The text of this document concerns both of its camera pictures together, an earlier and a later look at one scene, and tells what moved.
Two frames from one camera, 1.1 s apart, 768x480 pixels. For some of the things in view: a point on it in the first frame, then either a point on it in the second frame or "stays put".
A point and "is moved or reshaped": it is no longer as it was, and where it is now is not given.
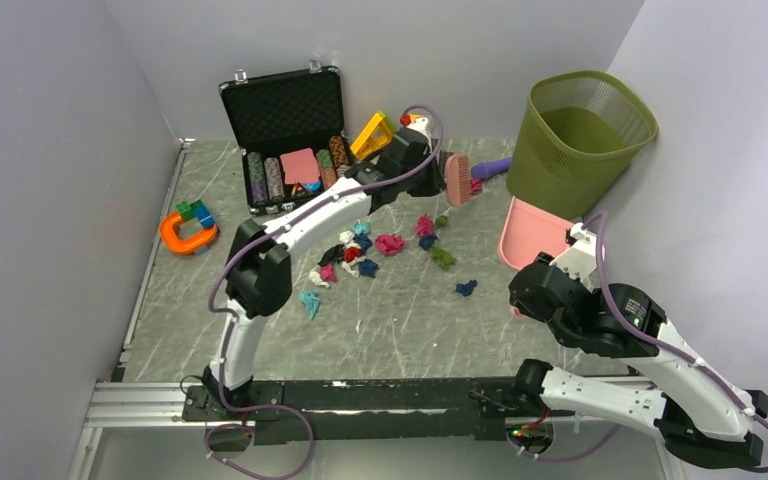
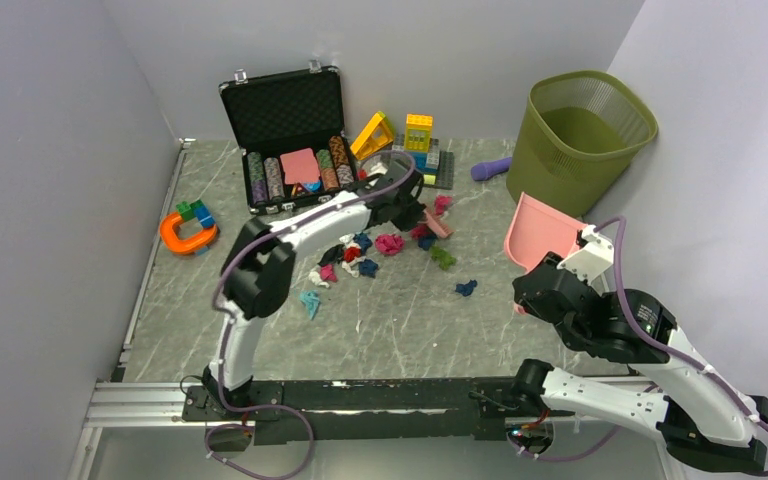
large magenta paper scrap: x=389 y=244 stays put
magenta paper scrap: x=476 y=185 to x=441 y=200
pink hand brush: x=457 y=169 to x=434 y=221
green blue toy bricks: x=196 y=210 stays put
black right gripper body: x=522 y=309 stays put
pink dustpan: x=528 y=233 is moved or reshaped
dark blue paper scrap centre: x=426 y=241 stays put
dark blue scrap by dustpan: x=368 y=267 stays put
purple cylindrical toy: x=484 y=170 stays put
